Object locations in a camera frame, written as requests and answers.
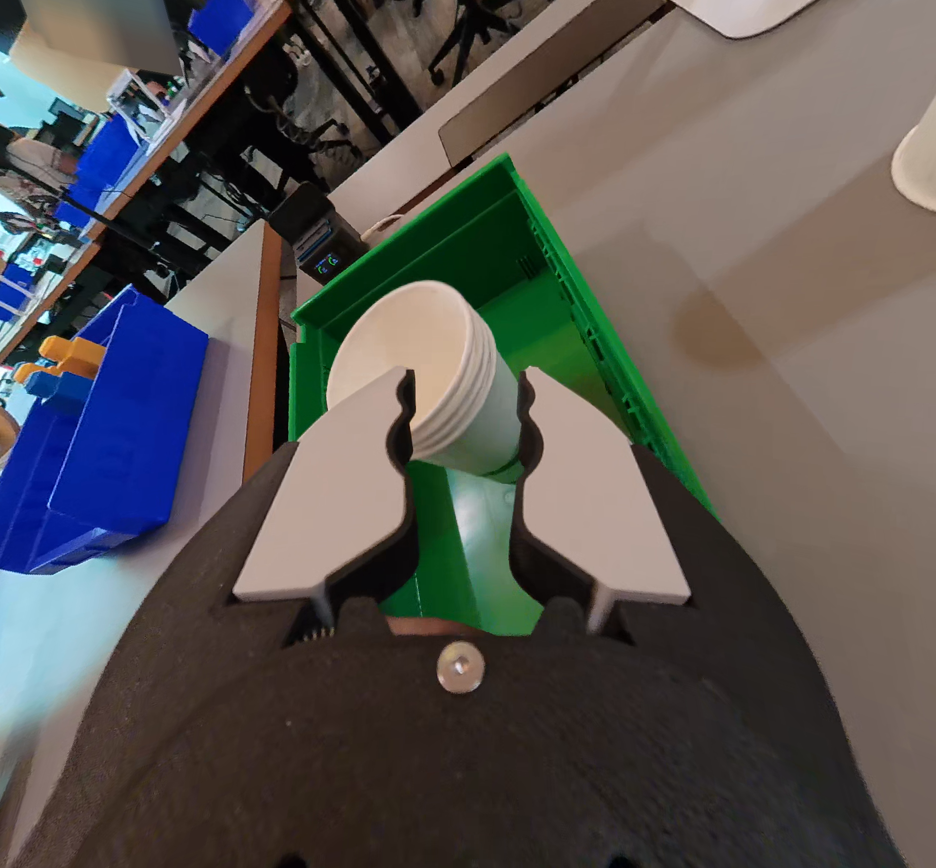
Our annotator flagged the pale desk with wooden edge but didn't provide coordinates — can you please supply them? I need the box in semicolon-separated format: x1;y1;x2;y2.
0;219;285;854

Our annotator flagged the white paper cup green band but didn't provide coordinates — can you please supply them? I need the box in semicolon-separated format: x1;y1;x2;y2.
891;96;936;213

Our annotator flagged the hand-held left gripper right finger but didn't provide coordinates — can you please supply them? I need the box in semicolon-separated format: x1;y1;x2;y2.
510;366;693;637

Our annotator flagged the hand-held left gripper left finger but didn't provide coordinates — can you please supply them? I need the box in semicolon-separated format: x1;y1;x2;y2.
233;366;419;625

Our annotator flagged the grey desk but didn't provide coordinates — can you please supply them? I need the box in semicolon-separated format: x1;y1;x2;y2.
292;0;936;868

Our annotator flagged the black office chair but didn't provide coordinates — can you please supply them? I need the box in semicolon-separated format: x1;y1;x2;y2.
384;0;557;87

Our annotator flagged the yellow plastic block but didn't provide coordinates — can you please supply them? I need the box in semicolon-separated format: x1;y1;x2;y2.
15;334;107;386

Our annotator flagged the blue plastic bin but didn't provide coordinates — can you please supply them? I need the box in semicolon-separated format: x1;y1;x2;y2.
0;285;209;575

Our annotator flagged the black charging hub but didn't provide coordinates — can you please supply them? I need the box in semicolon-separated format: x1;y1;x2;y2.
267;183;369;289

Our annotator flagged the green plastic bin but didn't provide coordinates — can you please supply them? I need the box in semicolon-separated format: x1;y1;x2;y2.
287;154;721;638

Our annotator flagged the stack of nested paper cups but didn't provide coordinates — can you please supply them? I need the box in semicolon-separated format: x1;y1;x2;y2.
325;281;529;480

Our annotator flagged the grey monitor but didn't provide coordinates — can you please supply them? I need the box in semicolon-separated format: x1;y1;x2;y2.
0;0;184;79

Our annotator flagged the dark grey desk cable flap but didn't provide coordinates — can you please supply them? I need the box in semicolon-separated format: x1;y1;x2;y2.
437;0;668;169

